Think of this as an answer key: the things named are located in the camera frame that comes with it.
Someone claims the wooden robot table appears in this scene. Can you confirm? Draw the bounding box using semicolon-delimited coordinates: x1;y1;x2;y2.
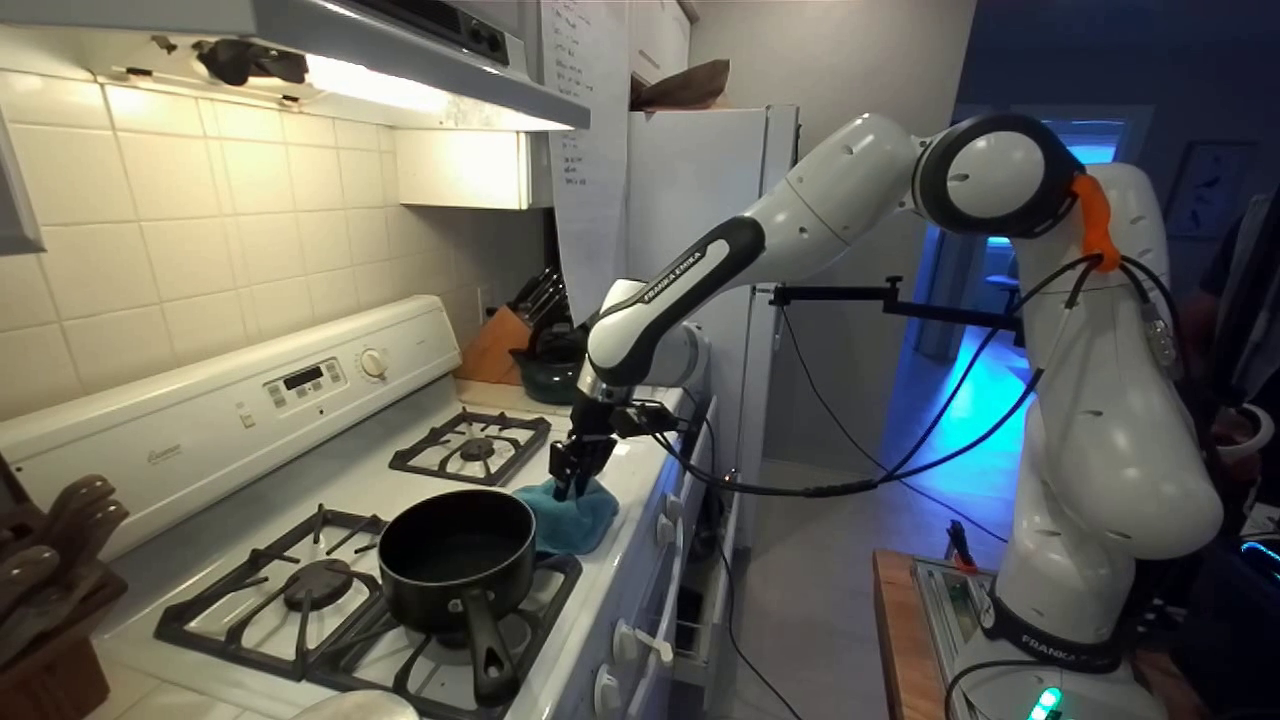
869;547;1212;720

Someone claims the dark fixture under hood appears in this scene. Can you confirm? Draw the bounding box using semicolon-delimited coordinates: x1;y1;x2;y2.
191;33;312;89

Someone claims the red handled clamp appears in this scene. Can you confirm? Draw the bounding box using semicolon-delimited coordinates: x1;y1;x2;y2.
939;517;981;574

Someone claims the dark teal pot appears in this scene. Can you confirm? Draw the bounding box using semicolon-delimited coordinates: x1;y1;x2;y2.
513;316;593;409

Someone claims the orange cable strap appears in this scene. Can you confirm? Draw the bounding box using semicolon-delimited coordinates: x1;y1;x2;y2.
1067;173;1128;276

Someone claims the dark brown knife block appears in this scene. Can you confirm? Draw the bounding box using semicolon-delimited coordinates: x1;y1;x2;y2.
0;455;138;720

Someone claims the white gas stove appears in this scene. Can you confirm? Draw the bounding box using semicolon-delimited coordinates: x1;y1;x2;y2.
0;292;733;720

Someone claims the brown basket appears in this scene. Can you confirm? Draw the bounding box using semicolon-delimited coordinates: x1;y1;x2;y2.
630;56;735;117

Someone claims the white stove knob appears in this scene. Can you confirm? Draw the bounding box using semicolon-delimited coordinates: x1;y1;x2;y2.
588;661;632;720
609;614;682;672
649;493;686;553

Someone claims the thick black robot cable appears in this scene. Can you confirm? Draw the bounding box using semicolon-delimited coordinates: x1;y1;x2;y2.
649;252;1135;502

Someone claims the steel range hood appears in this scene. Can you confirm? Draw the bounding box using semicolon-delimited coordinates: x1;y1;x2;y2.
0;0;597;135

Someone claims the blue lit window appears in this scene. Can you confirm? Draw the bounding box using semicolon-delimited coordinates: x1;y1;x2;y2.
1045;117;1132;173

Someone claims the thin black hanging cable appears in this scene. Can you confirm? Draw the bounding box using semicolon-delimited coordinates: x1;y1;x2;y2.
775;301;1016;547

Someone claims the white refrigerator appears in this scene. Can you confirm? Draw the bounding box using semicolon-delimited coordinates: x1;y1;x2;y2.
621;101;810;553

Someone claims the small black stove grate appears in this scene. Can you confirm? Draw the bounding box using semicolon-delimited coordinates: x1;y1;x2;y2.
385;404;558;487

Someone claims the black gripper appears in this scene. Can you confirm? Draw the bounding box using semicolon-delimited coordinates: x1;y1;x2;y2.
549;401;626;508

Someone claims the large black stove grate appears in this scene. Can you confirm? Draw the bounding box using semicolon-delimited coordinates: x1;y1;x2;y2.
152;499;588;720

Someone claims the aluminium base plate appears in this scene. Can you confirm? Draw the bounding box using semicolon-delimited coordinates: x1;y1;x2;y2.
907;554;1012;684

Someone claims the wooden knife block with knives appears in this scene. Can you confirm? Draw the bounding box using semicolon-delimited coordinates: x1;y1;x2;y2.
455;264;578;389

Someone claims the blue terry towel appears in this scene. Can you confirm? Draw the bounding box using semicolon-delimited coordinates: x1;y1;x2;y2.
513;475;626;558

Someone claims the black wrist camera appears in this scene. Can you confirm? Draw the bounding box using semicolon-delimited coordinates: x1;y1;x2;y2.
612;401;682;439

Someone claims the white cabinet above refrigerator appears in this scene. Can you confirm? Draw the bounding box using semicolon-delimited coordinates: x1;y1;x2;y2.
626;0;702;89

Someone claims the black saucepan with handle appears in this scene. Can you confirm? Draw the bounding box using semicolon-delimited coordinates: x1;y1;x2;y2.
376;487;542;711

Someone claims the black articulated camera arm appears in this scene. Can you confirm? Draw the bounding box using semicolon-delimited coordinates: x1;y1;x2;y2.
767;270;1045;353

